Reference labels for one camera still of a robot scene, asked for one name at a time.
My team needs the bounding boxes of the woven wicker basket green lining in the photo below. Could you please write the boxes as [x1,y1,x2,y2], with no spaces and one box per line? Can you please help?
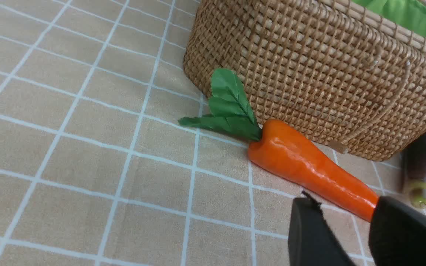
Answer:
[183,0,426,161]

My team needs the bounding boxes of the orange toy carrot green leaves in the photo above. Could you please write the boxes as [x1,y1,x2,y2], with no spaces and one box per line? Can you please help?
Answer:
[178,68,378,222]

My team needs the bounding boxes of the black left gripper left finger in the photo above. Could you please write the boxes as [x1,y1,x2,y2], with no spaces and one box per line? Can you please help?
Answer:
[288,191,355,266]

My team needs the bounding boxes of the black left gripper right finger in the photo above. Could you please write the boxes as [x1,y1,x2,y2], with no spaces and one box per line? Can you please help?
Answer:
[368,196,426,266]

